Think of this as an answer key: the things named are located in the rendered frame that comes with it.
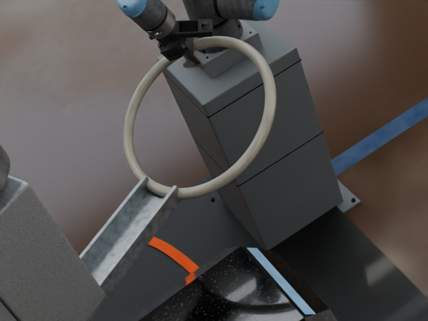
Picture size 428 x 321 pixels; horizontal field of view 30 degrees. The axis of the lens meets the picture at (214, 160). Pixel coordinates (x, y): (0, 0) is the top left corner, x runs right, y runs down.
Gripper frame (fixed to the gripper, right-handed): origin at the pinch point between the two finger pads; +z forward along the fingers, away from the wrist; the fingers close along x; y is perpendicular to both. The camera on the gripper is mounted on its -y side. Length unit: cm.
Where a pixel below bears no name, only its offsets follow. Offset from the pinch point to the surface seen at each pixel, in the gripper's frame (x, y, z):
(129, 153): 29.2, 21.5, -8.1
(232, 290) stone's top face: 67, 3, 16
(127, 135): 23.2, 22.4, -8.2
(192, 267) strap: 23, 67, 103
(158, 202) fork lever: 46.1, 12.9, -6.8
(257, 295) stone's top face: 70, -4, 16
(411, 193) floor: 2, -23, 131
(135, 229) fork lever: 54, 18, -10
